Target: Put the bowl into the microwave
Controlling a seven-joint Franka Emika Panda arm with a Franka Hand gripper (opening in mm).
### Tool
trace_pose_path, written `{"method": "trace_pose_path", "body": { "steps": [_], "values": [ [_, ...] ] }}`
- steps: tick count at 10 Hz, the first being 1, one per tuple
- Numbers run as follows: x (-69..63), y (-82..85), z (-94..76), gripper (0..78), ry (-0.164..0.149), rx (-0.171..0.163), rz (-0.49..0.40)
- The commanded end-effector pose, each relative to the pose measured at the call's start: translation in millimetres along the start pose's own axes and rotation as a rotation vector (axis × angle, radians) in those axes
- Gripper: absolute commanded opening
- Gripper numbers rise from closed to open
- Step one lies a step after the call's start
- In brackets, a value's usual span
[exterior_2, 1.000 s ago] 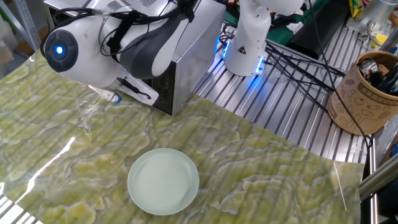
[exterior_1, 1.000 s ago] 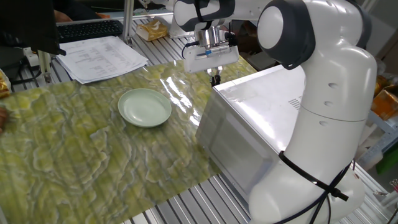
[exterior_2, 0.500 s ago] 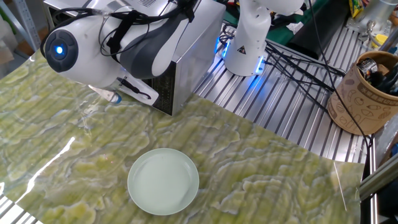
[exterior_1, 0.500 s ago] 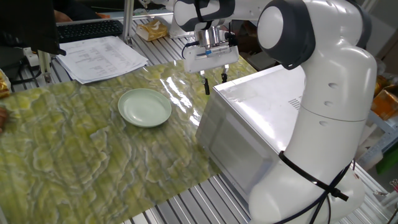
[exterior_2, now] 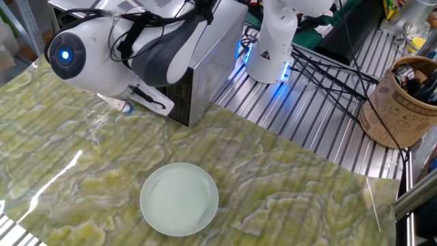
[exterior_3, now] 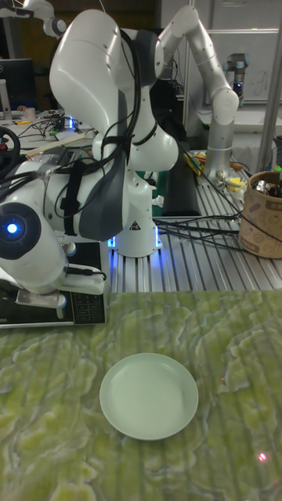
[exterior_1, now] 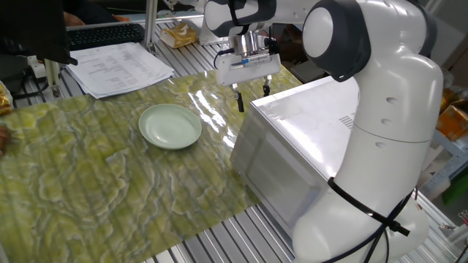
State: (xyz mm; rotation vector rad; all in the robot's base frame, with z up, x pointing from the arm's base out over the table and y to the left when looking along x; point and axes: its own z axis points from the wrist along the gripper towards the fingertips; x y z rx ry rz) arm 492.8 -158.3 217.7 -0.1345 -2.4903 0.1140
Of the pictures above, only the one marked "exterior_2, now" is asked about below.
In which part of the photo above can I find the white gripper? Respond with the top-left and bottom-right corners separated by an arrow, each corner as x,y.
128,81 -> 175,117

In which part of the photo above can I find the dark glass microwave door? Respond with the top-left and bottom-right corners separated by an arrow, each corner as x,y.
51,6 -> 103,35

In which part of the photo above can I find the silver microwave oven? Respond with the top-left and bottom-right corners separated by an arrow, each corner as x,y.
47,0 -> 249,128

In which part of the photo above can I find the green marble pattern mat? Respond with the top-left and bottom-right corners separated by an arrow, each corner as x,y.
0,42 -> 401,246

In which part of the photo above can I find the pale green plate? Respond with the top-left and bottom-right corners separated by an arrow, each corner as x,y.
139,162 -> 220,238

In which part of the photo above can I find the grey metal shelf upright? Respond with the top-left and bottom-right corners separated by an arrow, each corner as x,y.
13,0 -> 47,55

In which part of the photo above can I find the green cloth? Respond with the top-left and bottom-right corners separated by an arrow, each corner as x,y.
245,0 -> 363,51

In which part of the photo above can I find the white paper scrap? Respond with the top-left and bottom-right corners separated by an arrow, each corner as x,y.
313,23 -> 335,38

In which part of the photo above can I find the long black box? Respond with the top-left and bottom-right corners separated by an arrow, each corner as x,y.
313,0 -> 385,66

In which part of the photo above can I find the brown printed cardboard bucket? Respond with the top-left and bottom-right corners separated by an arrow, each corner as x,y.
358,55 -> 437,150

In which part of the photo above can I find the shiny tape roll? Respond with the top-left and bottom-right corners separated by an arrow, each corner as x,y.
391,63 -> 416,86

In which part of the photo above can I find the yellow snack bag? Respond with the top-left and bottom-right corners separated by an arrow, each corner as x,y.
382,0 -> 401,21

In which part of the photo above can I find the small yellow object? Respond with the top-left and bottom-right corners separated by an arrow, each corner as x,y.
408,36 -> 427,54

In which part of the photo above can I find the black tools bundle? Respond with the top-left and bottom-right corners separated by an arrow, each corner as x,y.
406,68 -> 437,105

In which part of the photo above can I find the clear plastic bag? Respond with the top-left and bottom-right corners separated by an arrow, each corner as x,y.
411,133 -> 437,184

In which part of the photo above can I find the aluminium profile bar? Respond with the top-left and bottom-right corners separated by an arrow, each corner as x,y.
394,177 -> 437,221

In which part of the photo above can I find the silver bracket with blue cap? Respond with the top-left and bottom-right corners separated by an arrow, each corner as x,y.
97,92 -> 135,115

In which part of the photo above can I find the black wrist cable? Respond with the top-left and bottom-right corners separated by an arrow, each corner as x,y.
44,0 -> 219,69

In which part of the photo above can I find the black coiled cable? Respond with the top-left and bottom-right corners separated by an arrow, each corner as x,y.
240,25 -> 261,52

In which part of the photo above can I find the black cable bundle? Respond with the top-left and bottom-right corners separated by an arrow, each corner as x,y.
290,44 -> 380,124

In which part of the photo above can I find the long black cable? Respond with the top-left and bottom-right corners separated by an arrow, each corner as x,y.
336,0 -> 410,163

